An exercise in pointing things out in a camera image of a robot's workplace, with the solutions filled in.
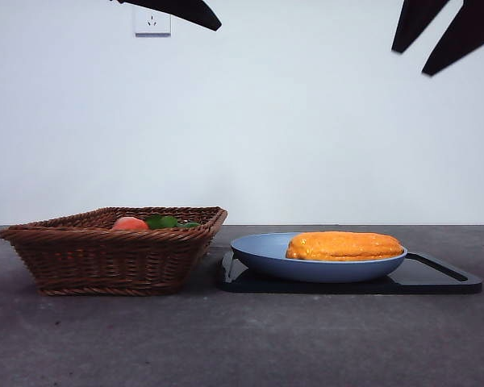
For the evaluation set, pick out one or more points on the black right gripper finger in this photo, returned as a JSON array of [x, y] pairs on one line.
[[468, 36], [417, 20]]

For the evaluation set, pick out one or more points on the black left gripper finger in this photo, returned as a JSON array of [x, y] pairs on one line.
[[185, 10]]

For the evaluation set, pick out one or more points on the yellow corn cob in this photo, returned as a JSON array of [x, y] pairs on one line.
[[343, 246]]

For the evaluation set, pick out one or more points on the blue round plate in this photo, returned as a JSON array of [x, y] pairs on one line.
[[306, 270]]

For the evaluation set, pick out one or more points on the brown woven wicker basket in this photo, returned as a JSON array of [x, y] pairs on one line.
[[105, 262]]

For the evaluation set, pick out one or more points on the green pepper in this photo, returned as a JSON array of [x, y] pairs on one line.
[[189, 225]]

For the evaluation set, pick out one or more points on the orange carrot with green leaves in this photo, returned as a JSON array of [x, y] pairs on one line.
[[130, 223]]

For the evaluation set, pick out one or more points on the black rectangular tray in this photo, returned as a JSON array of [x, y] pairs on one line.
[[427, 282]]

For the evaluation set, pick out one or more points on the white wall socket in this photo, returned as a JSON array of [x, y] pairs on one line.
[[153, 26]]

